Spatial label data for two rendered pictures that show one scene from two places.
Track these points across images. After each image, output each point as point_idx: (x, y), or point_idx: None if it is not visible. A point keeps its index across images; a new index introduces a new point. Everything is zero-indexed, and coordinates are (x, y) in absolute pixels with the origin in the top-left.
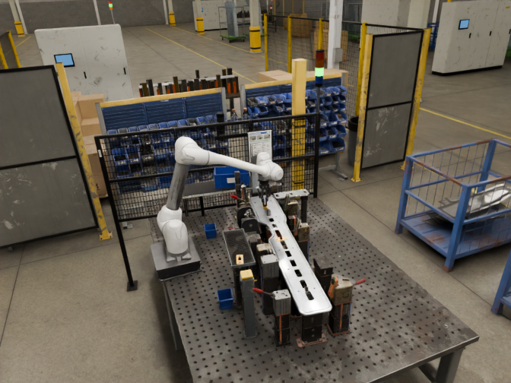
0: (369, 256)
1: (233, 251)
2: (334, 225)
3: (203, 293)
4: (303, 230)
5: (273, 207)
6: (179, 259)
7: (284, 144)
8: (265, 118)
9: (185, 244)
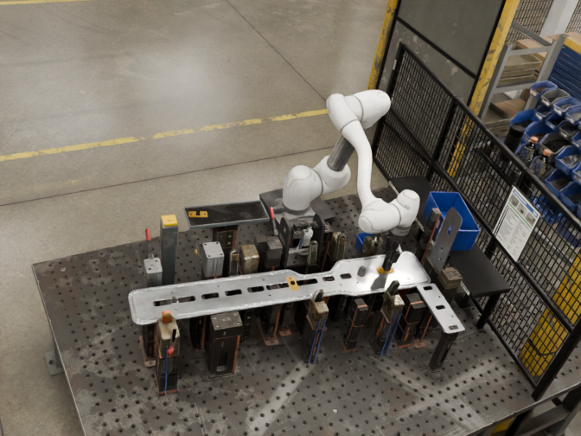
0: None
1: (214, 208)
2: (436, 418)
3: (238, 247)
4: (313, 308)
5: (384, 280)
6: (276, 207)
7: (545, 259)
8: (543, 188)
9: (292, 201)
